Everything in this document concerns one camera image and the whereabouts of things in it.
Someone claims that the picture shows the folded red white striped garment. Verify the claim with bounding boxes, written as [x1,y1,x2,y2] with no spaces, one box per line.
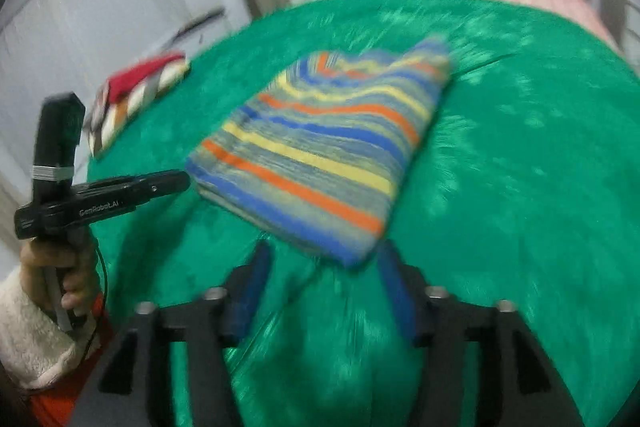
[82,52,192,158]

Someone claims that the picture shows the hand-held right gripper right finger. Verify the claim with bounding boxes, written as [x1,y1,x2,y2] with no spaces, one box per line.
[376,241,586,427]

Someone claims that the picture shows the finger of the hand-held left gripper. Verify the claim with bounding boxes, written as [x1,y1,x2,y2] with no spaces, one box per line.
[131,170,192,208]

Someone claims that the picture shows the green satin blanket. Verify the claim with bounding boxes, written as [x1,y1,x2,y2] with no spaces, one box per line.
[85,0,640,427]

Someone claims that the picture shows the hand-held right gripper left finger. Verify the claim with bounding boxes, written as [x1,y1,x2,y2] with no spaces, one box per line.
[75,239,273,427]

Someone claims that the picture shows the person's left hand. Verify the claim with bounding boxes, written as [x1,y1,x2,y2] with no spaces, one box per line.
[20,229,103,323]

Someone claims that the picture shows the thin black cable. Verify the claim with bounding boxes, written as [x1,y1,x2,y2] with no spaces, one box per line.
[75,237,110,358]

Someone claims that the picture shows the person's orange clothing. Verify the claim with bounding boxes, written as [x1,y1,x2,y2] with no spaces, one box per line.
[30,292,118,427]

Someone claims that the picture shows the person's left forearm white sleeve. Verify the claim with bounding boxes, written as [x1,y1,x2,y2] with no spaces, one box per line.
[0,269,88,390]

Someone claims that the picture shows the striped knit sweater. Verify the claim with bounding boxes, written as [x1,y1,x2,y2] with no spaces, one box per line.
[186,36,453,269]

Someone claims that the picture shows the long black tool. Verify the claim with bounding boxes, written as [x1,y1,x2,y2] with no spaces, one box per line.
[170,8,226,44]

